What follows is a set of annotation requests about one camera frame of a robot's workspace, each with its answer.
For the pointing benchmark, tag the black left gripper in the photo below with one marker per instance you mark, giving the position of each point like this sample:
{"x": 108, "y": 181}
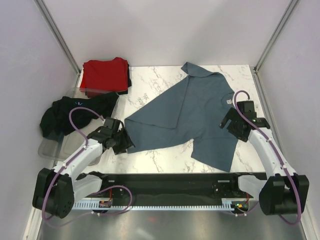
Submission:
{"x": 126, "y": 142}

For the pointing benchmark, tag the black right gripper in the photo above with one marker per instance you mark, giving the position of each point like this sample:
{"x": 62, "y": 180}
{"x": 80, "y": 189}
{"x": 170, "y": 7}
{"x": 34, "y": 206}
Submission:
{"x": 232, "y": 115}

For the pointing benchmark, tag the blue-grey t-shirt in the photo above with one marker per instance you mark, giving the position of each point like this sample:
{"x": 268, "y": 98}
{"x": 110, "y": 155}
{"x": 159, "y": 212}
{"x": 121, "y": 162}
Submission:
{"x": 192, "y": 109}

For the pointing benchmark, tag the clear plastic bin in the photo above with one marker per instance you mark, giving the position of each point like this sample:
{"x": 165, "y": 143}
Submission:
{"x": 60, "y": 147}

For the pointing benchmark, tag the black t-shirt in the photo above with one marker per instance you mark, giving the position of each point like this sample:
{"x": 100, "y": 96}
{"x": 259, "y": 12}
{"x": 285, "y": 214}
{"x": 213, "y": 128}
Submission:
{"x": 124, "y": 81}
{"x": 55, "y": 120}

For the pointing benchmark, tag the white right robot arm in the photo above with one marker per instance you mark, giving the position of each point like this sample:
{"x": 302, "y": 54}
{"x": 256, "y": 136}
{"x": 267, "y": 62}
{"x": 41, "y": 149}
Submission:
{"x": 284, "y": 192}

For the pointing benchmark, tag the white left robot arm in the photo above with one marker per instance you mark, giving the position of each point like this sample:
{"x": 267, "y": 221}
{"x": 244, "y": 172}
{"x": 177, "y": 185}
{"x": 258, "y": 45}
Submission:
{"x": 59, "y": 188}

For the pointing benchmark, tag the folded black t-shirt under red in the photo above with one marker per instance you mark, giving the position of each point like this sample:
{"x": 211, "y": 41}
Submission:
{"x": 124, "y": 81}

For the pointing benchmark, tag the aluminium corner frame post right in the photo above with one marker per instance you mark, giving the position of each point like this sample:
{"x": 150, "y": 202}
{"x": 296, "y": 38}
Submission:
{"x": 276, "y": 34}

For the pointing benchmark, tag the aluminium corner frame post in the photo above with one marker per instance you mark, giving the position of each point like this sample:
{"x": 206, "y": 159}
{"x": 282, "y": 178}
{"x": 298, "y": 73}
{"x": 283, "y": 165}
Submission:
{"x": 276, "y": 34}
{"x": 57, "y": 34}

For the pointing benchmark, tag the white slotted cable duct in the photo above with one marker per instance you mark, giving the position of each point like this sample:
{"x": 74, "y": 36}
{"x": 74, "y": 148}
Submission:
{"x": 102, "y": 204}

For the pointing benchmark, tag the aluminium corner frame post left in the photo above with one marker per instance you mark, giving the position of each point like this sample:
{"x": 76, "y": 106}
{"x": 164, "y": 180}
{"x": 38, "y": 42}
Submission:
{"x": 57, "y": 34}

